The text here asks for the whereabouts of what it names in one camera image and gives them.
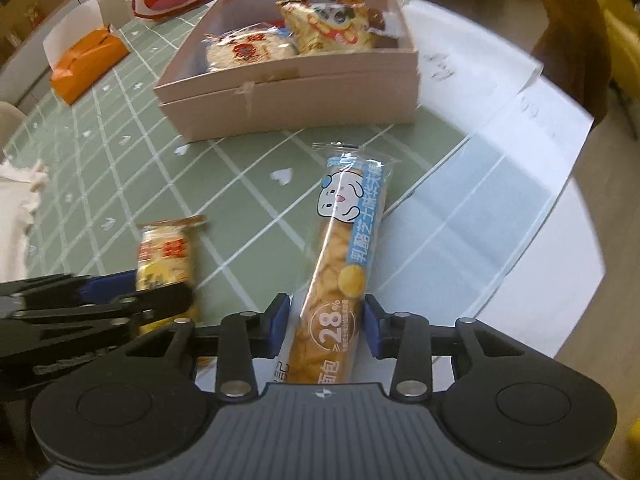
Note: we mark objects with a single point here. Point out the yellow jacket on chair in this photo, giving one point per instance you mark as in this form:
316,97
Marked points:
621,19

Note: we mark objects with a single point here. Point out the brown fuzzy coat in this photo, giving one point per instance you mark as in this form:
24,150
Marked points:
573,49

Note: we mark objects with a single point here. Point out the white chair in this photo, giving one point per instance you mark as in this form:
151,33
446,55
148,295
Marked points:
10,120

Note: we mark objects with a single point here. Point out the white paper sheets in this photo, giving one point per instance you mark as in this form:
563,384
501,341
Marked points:
505,110

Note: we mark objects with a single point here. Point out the red rice cracker packet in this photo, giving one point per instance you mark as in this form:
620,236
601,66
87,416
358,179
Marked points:
255,43

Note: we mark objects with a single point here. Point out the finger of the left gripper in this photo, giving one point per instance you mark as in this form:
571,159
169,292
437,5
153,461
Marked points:
18,329
65,288

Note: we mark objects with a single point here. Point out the long cheese bread packet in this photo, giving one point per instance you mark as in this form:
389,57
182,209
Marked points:
323,332

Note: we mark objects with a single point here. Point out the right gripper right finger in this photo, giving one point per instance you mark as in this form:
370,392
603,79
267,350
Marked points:
406,338

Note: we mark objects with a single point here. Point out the pink cardboard box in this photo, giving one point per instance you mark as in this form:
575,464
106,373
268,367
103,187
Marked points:
380,86

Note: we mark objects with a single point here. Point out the yellow senbei cracker packet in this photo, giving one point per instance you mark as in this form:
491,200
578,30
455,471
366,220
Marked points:
166,252

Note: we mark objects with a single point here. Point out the green checked tablecloth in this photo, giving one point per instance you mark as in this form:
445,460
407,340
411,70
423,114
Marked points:
115,161

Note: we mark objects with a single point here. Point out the yellow panda snack bag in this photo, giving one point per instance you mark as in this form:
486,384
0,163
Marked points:
327,26

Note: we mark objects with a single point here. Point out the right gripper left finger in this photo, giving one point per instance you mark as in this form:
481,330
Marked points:
246,336

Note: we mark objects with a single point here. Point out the brown jelly bar packet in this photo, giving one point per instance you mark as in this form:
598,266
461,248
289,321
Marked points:
387,24

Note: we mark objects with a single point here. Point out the orange tissue box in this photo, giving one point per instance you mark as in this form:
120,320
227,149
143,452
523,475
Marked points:
80,49

